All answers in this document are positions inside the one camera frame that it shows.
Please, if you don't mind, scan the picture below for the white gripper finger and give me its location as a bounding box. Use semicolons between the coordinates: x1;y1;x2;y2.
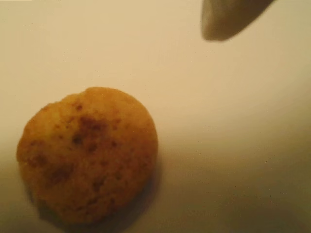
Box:
200;0;277;42

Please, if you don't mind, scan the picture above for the round mini cookie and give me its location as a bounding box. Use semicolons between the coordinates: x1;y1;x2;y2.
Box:
16;86;160;225

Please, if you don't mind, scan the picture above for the white paper sheet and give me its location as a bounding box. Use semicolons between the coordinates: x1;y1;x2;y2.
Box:
0;0;311;233

